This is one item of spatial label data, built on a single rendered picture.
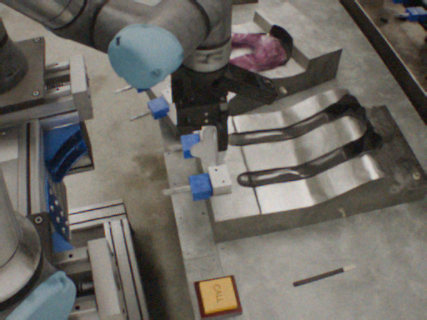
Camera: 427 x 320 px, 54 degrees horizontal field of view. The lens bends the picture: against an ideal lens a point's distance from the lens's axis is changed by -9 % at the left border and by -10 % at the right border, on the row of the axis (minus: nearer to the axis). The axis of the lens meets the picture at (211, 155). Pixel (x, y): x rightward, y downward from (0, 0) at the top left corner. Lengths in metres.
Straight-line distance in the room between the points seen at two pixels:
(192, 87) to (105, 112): 1.68
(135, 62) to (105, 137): 1.74
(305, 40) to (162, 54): 0.79
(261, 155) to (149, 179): 1.12
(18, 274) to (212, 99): 0.41
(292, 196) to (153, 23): 0.52
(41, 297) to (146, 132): 1.83
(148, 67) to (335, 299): 0.61
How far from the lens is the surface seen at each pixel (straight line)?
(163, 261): 1.81
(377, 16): 1.67
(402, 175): 1.04
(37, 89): 0.94
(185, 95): 0.68
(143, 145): 2.15
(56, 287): 0.43
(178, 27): 0.51
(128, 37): 0.49
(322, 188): 0.92
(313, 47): 1.21
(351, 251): 0.97
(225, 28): 0.60
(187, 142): 0.95
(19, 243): 0.41
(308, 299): 0.90
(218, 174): 0.88
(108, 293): 0.69
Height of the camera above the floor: 1.62
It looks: 51 degrees down
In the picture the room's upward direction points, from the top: straight up
